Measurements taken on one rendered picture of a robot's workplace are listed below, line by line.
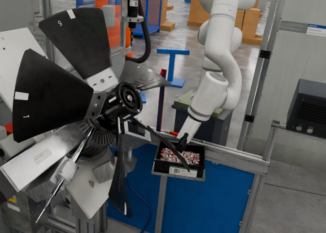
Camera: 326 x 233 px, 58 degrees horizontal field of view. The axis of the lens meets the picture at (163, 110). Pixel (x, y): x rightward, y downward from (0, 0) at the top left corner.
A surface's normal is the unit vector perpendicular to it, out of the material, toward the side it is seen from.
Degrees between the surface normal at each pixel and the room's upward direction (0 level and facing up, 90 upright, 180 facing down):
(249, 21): 90
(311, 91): 15
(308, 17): 89
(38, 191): 102
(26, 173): 50
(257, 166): 90
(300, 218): 0
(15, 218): 90
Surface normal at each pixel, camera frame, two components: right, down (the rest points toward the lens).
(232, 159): -0.37, 0.37
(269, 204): 0.09, -0.90
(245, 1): 0.58, 0.54
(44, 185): -0.20, 0.59
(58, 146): 0.77, -0.40
